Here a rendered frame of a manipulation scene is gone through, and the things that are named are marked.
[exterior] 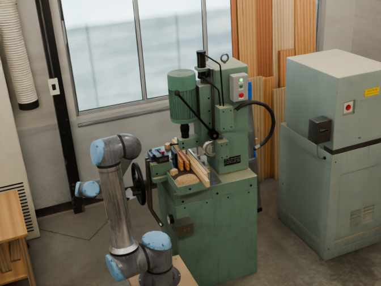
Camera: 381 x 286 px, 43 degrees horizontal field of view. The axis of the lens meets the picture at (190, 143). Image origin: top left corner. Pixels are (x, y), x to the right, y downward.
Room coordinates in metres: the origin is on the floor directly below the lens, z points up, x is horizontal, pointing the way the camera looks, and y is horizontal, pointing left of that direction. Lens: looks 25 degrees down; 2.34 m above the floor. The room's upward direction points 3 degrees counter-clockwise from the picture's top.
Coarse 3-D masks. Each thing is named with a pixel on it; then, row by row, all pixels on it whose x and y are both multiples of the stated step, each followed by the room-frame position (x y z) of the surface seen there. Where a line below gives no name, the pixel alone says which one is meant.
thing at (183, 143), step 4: (180, 136) 2.87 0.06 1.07; (192, 136) 2.86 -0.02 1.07; (196, 136) 2.86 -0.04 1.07; (180, 140) 2.81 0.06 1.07; (184, 140) 2.81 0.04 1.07; (188, 140) 2.82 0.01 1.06; (192, 140) 2.83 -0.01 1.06; (196, 140) 2.84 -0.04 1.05; (180, 144) 2.80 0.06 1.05; (184, 144) 2.81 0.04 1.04; (188, 144) 2.82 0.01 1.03; (192, 144) 2.83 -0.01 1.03; (180, 148) 2.80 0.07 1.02; (184, 148) 2.81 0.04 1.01; (188, 148) 2.82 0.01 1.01
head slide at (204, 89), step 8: (200, 80) 2.94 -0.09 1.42; (200, 88) 2.81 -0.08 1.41; (208, 88) 2.83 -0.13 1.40; (200, 96) 2.81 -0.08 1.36; (208, 96) 2.83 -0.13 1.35; (200, 104) 2.81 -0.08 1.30; (208, 104) 2.83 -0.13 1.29; (200, 112) 2.81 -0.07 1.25; (208, 112) 2.83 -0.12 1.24; (208, 120) 2.83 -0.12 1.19; (200, 128) 2.82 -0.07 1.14; (200, 136) 2.83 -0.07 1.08; (208, 136) 2.83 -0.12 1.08; (200, 144) 2.83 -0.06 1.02
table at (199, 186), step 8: (168, 152) 3.00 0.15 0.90; (176, 168) 2.75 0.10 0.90; (184, 168) 2.75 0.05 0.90; (160, 176) 2.71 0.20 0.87; (168, 176) 2.69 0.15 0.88; (176, 176) 2.64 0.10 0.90; (176, 184) 2.54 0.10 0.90; (192, 184) 2.54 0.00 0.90; (200, 184) 2.55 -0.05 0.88; (176, 192) 2.54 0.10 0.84; (184, 192) 2.52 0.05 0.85
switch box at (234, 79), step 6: (234, 78) 2.78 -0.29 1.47; (246, 78) 2.80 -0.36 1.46; (234, 84) 2.78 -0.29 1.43; (240, 84) 2.79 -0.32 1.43; (246, 84) 2.80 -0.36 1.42; (234, 90) 2.78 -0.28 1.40; (240, 90) 2.79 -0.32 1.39; (246, 90) 2.80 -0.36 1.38; (234, 96) 2.78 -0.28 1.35; (246, 96) 2.80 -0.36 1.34
